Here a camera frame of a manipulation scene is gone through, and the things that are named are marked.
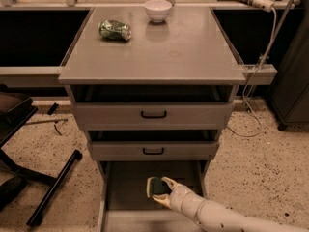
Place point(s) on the grey metal rail frame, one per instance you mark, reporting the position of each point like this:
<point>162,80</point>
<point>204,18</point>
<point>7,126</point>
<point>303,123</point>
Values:
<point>29,74</point>

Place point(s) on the middle grey drawer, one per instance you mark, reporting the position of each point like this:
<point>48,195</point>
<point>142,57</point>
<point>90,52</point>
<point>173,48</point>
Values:
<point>143,145</point>

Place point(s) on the dark cabinet on right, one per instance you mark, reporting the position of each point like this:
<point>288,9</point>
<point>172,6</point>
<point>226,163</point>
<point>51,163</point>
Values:
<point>289,93</point>

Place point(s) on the crushed green soda can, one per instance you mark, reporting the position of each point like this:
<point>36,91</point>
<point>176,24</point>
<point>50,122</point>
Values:
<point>114,30</point>

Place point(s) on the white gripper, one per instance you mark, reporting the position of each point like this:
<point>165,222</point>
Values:
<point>181,196</point>

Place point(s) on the grey drawer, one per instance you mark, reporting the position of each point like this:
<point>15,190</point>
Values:
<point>125,206</point>
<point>149,107</point>
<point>143,145</point>

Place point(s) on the grey drawer cabinet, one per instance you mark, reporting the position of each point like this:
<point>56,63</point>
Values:
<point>152,100</point>

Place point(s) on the top grey drawer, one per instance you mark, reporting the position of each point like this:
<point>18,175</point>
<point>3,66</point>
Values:
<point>149,107</point>

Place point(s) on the black shoe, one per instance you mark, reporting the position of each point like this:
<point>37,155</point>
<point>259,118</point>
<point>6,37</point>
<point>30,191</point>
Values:
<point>10,190</point>

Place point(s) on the white ceramic bowl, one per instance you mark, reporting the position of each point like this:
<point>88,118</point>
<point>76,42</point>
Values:
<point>157,10</point>

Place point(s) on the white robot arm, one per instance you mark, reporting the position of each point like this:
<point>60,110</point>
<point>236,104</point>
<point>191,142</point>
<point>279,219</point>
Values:
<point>209,215</point>

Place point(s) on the green and yellow sponge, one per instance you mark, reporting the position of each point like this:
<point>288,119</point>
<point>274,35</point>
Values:
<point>157,186</point>

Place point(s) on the bottom grey drawer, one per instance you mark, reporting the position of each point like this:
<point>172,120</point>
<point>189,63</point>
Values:
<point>125,206</point>

